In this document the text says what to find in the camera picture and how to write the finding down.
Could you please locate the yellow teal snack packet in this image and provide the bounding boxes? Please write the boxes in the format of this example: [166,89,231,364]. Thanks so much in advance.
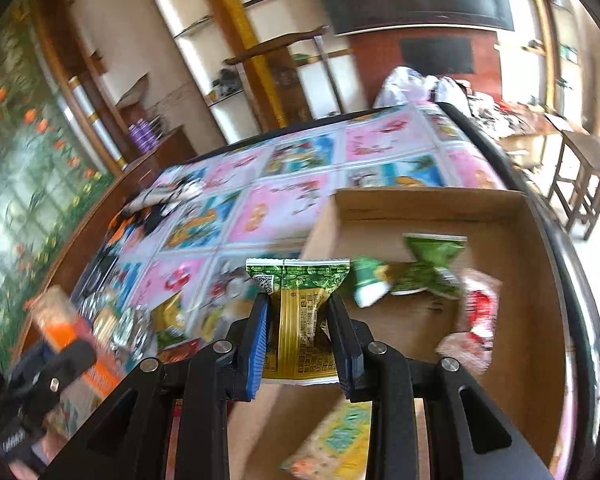
[280,400,373,480]

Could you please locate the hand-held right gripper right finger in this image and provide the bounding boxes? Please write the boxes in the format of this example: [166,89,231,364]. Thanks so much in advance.
[325,292,556,480]

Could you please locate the floral wall mural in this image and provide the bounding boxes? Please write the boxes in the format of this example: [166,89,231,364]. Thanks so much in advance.
[0,0,116,376]

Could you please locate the dark cloth bundle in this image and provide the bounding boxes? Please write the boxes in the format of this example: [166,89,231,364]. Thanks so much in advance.
[212,67,245,98]

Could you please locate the white wall shelf niche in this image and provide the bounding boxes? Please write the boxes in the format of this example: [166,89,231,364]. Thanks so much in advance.
[145,0,266,136]

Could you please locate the orange snack packet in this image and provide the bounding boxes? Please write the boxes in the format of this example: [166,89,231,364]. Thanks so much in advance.
[30,285,126,406]

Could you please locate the white plastic bag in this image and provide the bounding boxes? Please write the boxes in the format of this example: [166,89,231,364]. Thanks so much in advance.
[375,66,473,108]

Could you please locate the black rectangular panel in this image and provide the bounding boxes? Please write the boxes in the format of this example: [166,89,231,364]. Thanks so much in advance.
[399,37,475,75]

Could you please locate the shallow cardboard box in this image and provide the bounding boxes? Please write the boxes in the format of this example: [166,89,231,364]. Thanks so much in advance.
[227,187,570,480]

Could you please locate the heap of assorted snack packets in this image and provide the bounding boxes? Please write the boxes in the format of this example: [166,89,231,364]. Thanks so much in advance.
[72,287,206,368]

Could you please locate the green white snack packet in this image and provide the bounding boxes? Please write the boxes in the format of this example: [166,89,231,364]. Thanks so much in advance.
[404,234,468,301]
[352,256,398,308]

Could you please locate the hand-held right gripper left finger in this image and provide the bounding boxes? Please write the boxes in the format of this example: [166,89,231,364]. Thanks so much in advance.
[40,292,272,480]

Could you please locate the wooden stool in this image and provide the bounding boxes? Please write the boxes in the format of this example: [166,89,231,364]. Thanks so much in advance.
[547,130,600,241]

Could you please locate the green yellow snack packet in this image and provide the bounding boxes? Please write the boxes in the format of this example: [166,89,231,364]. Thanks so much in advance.
[245,257,351,386]

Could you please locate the dark wooden chair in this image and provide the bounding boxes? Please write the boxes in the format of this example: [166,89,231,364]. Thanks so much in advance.
[225,25,351,121]

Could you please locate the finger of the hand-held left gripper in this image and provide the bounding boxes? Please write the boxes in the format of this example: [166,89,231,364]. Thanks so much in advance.
[10,339,98,401]

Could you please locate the printed plastic tablecloth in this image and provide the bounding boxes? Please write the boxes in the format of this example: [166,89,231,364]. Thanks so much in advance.
[70,102,513,411]

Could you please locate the red white snack packet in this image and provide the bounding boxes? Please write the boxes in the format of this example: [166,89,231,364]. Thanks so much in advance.
[437,267,503,371]

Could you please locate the cluttered wooden side table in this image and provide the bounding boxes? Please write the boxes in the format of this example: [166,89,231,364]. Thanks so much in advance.
[460,85,581,171]

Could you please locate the black white orange scarf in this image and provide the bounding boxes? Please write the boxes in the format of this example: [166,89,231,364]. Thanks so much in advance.
[105,175,206,246]

